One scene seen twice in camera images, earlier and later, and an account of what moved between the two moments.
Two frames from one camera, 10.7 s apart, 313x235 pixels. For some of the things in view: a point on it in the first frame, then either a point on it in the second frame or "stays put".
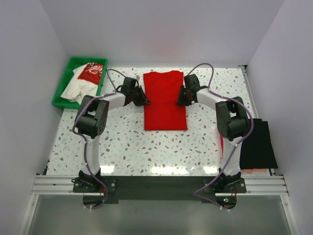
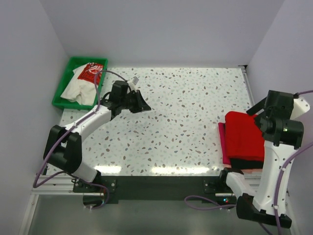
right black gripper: [180, 101] -> [256, 108]
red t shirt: [162, 89] -> [245, 139]
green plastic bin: [67, 75] stays put
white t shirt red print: [84, 82] stays put
